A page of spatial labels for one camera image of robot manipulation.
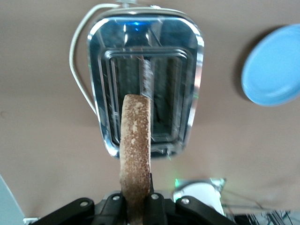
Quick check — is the blue plate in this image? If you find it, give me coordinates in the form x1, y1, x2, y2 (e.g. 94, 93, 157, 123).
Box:
241, 23, 300, 107

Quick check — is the brown-crusted bread slice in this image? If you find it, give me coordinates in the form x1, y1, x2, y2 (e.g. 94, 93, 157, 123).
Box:
118, 94, 153, 225

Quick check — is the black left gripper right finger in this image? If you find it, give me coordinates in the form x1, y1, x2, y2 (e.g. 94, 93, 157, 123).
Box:
144, 172, 236, 225

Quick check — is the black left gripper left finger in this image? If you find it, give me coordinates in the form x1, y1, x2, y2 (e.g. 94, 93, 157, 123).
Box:
30, 192, 128, 225

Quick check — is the aluminium frame post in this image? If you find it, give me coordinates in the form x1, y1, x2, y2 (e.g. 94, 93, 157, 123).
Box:
22, 217, 39, 225

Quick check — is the white toaster power cord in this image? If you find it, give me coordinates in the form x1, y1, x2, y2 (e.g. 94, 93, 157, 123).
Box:
69, 2, 132, 116

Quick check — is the cream and chrome toaster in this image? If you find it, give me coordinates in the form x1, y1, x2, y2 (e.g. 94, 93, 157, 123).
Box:
86, 4, 205, 160

